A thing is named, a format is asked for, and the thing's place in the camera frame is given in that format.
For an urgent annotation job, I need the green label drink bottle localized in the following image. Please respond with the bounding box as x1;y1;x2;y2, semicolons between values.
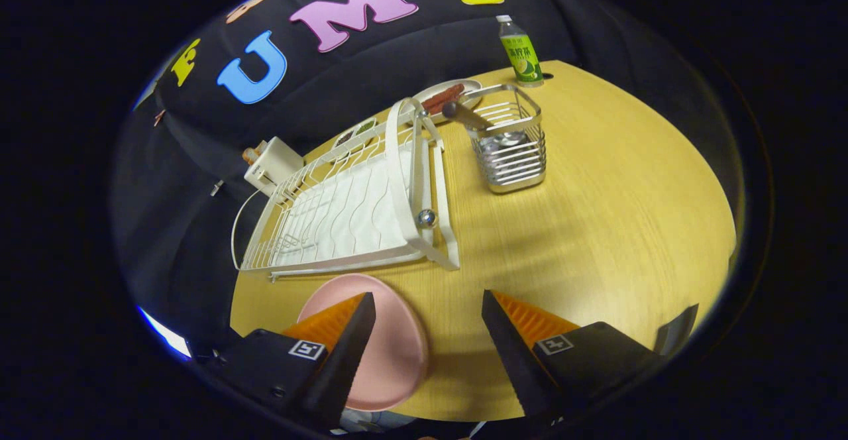
496;15;545;88

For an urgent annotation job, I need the white toaster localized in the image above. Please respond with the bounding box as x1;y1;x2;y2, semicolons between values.
243;137;305;197

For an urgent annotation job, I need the white wire dish rack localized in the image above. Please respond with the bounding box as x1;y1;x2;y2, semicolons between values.
231;97;461;283

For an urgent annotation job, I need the black backdrop cloth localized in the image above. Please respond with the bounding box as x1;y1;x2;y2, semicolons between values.
109;0;749;361

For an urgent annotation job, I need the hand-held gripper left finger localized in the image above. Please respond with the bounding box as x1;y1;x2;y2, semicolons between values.
187;291;377;431

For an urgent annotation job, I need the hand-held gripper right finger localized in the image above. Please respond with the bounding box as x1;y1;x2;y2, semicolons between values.
481;289;665;427

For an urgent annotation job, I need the wooden handled spoon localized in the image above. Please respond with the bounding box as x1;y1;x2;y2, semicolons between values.
442;101;529;148

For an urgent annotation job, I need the metal wire basket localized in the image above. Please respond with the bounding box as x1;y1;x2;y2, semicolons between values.
457;83;548;194

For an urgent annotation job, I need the white divided bean dish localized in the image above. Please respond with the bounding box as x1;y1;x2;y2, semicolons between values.
329;117;378;152

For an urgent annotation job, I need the beige plate with sausages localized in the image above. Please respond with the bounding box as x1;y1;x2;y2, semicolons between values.
412;79;483;125

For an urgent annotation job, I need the pink plate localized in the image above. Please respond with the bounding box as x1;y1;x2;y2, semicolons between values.
297;273;430;412

